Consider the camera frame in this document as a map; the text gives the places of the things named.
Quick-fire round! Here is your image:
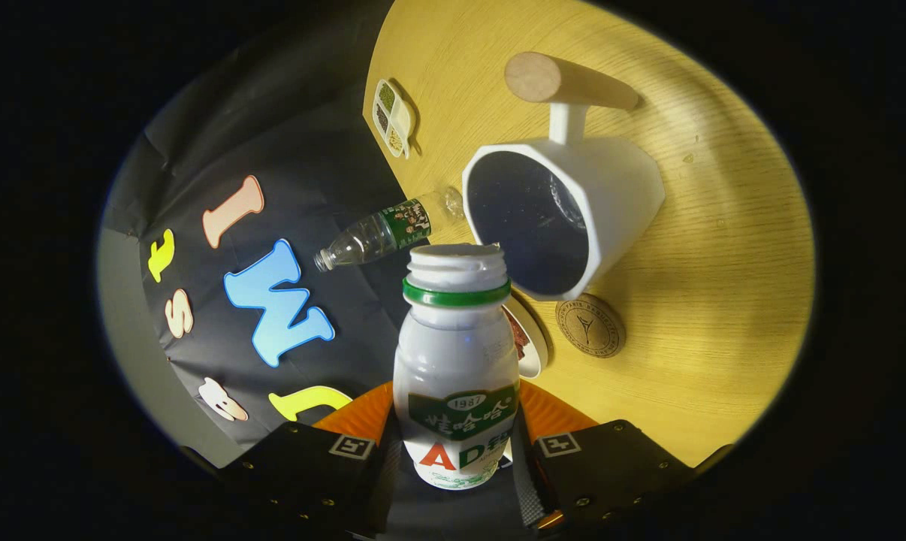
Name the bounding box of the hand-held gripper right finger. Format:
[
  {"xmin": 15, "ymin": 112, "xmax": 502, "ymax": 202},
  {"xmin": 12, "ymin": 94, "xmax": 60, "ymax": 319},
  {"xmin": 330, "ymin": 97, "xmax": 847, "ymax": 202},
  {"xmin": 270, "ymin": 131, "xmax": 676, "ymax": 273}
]
[{"xmin": 509, "ymin": 379, "xmax": 694, "ymax": 536}]

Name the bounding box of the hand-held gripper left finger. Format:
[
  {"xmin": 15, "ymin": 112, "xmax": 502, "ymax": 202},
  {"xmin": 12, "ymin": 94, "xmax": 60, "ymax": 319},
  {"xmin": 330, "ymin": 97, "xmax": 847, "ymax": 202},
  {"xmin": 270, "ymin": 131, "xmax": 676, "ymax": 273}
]
[{"xmin": 220, "ymin": 381, "xmax": 403, "ymax": 538}]

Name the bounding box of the round cork coaster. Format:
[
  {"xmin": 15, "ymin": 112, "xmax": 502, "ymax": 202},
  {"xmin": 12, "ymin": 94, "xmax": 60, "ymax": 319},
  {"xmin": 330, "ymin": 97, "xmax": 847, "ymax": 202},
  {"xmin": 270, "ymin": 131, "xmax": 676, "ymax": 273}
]
[{"xmin": 555, "ymin": 293, "xmax": 627, "ymax": 358}]

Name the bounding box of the white juice bottle green label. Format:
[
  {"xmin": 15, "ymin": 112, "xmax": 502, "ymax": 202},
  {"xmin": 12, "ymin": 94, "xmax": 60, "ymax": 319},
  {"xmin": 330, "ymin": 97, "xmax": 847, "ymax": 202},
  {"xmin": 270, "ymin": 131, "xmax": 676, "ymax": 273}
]
[{"xmin": 392, "ymin": 243, "xmax": 521, "ymax": 491}]

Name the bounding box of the white cup wooden handle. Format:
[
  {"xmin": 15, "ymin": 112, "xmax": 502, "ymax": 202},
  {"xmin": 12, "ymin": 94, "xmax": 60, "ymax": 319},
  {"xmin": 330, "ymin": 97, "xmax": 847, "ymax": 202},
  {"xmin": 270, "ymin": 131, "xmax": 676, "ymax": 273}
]
[{"xmin": 462, "ymin": 51, "xmax": 666, "ymax": 303}]

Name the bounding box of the clear plastic water bottle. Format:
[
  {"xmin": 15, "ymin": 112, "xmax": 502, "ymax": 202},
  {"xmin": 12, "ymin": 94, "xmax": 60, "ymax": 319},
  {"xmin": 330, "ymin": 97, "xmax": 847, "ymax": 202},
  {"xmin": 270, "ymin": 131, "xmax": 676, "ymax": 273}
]
[{"xmin": 314, "ymin": 186, "xmax": 467, "ymax": 273}]

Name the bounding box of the beige round plate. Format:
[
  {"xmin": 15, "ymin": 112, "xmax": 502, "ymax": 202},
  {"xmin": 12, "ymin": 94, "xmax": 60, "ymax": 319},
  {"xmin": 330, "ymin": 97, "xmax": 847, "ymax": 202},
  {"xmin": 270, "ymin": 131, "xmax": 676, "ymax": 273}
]
[{"xmin": 502, "ymin": 295, "xmax": 550, "ymax": 379}]

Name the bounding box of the red meat slice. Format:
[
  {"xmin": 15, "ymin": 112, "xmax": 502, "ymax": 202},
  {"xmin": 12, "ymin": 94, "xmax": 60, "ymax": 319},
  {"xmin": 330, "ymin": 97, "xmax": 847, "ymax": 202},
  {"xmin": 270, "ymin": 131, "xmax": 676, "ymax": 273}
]
[{"xmin": 509, "ymin": 308, "xmax": 530, "ymax": 361}]

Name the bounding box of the wooden table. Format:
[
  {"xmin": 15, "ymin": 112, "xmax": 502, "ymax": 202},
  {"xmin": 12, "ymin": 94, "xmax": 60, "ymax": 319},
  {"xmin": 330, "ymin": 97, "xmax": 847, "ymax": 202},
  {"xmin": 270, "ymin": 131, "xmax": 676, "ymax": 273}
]
[{"xmin": 361, "ymin": 0, "xmax": 816, "ymax": 468}]

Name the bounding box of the black backdrop cloth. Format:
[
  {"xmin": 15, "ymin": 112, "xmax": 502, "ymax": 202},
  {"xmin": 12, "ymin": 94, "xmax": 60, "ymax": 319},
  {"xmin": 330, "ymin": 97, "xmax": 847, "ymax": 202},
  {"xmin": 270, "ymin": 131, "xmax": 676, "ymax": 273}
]
[{"xmin": 100, "ymin": 0, "xmax": 461, "ymax": 541}]

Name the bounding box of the white divided condiment dish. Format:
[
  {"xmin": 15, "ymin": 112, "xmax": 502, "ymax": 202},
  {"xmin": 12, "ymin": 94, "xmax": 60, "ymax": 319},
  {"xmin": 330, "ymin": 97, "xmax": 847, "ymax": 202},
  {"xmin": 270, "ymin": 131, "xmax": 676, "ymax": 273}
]
[{"xmin": 372, "ymin": 78, "xmax": 416, "ymax": 160}]

